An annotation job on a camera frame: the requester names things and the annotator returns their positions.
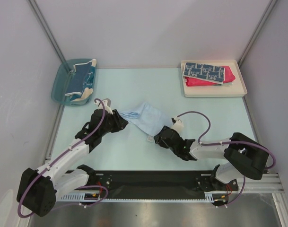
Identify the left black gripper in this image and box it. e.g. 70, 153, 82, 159
99, 109, 128, 136

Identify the light blue towel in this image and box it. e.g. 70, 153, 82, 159
119, 102, 173, 137

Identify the dark blue cream-edged towel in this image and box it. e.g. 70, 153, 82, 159
65, 59, 96, 103

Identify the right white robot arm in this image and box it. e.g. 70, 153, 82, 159
154, 126, 269, 191

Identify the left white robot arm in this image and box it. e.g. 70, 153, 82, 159
17, 109, 128, 218

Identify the white barcode label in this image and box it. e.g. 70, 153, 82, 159
147, 135, 154, 142

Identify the teal plastic bin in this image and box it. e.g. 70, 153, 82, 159
51, 59, 97, 106

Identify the blue patterned folded towel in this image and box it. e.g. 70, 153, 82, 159
183, 62, 225, 84

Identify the cream plastic tray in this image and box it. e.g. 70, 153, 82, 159
181, 60, 247, 97

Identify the pink folded towel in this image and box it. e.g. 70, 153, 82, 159
184, 66, 236, 87

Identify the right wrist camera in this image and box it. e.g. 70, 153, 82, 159
170, 116, 184, 133

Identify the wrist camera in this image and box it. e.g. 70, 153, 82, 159
170, 116, 184, 133
94, 98, 113, 114

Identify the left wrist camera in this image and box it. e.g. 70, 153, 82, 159
94, 98, 113, 114

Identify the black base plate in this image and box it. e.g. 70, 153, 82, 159
87, 171, 239, 196

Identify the white slotted cable duct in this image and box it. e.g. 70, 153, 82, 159
56, 190, 244, 203

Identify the aluminium frame rail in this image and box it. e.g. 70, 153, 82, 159
243, 174, 284, 193

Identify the left corner aluminium post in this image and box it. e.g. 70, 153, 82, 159
27, 0, 66, 62

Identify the corner aluminium post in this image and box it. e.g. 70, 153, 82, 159
27, 0, 66, 62
237, 0, 279, 67

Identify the right corner aluminium post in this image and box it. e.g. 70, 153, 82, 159
237, 0, 279, 67

